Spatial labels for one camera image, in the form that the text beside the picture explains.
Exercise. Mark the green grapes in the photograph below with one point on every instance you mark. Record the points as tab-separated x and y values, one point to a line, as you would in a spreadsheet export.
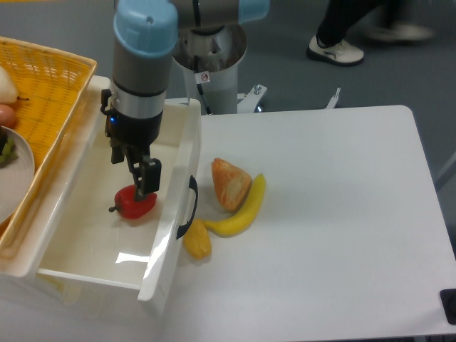
8	152

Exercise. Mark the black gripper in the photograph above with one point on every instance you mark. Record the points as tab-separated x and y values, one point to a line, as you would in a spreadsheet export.
136	136

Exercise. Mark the yellow woven basket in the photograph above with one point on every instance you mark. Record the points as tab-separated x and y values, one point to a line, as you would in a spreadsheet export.
51	83

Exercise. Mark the black object at table edge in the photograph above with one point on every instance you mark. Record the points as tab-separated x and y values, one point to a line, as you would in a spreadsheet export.
448	299

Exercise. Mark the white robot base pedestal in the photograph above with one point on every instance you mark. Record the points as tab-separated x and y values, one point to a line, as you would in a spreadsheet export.
209	60

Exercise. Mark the red bell pepper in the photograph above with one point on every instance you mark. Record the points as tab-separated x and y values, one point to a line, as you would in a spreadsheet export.
128	207

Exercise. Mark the black trouser leg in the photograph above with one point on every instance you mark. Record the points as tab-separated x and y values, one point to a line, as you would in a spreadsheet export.
341	15

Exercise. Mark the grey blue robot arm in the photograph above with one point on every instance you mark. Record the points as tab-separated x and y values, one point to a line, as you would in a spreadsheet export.
146	34

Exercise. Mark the yellow banana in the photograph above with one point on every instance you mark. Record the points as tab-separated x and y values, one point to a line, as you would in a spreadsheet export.
245	216

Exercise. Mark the yellow bell pepper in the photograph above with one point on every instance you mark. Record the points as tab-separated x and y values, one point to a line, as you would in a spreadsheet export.
196	240

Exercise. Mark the white upper drawer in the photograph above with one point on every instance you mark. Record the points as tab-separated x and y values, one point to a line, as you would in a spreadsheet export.
95	252

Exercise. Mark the orange croissant bread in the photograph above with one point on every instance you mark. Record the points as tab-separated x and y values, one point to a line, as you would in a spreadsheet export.
231	184

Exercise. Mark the black drawer handle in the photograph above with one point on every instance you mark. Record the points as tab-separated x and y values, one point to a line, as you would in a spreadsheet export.
190	208

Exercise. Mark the orange peach fruit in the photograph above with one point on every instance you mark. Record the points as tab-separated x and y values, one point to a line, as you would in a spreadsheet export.
7	116

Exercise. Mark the white pear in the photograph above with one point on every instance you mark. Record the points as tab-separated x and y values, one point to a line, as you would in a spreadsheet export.
9	92

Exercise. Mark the grey plate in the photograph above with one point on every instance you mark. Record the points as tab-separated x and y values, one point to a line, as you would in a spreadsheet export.
16	176

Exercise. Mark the white sneaker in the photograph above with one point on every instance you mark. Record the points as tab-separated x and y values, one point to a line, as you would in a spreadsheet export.
341	54

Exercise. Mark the white table leg bracket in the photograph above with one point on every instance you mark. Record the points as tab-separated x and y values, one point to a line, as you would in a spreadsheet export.
334	99

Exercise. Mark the white drawer cabinet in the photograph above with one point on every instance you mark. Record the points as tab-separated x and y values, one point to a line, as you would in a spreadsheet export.
33	225

